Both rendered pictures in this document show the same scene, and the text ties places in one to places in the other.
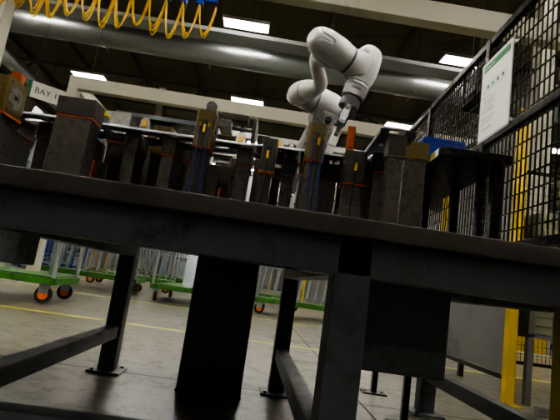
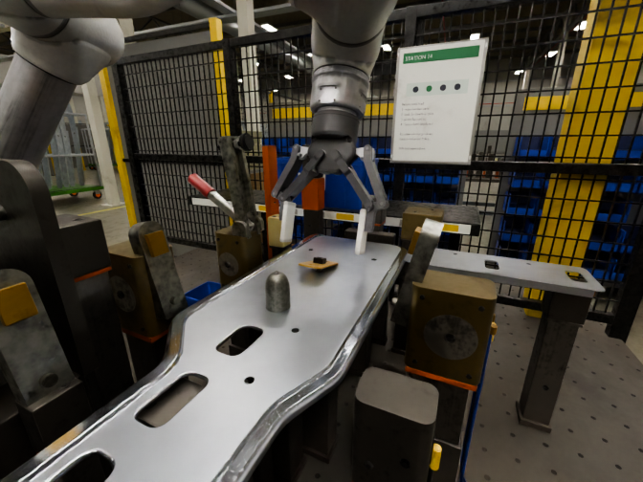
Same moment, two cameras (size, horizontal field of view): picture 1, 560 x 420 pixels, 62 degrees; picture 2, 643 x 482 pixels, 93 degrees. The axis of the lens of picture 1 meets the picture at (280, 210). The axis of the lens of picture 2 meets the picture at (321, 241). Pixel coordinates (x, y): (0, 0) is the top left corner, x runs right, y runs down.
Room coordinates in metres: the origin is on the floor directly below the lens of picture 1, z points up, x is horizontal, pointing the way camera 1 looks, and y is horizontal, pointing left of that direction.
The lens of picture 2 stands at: (1.40, 0.29, 1.21)
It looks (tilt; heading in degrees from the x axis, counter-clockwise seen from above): 18 degrees down; 295
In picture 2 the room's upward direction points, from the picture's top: straight up
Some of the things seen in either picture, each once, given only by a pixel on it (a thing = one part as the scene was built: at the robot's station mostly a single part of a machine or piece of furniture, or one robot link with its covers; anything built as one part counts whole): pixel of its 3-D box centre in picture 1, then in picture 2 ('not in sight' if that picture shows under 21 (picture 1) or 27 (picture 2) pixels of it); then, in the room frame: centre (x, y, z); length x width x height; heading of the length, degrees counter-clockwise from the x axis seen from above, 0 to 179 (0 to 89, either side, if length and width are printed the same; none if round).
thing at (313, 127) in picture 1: (310, 180); (447, 400); (1.38, -0.08, 0.87); 0.12 x 0.07 x 0.35; 0
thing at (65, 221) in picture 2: (257, 187); (101, 369); (1.82, 0.10, 0.91); 0.07 x 0.05 x 0.42; 0
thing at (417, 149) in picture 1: (408, 197); (416, 283); (1.47, -0.41, 0.88); 0.08 x 0.08 x 0.36; 0
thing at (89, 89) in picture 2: not in sight; (95, 118); (7.75, -3.46, 1.64); 0.36 x 0.36 x 3.28; 2
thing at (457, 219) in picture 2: (427, 186); (320, 205); (1.80, -0.57, 1.01); 0.90 x 0.22 x 0.03; 0
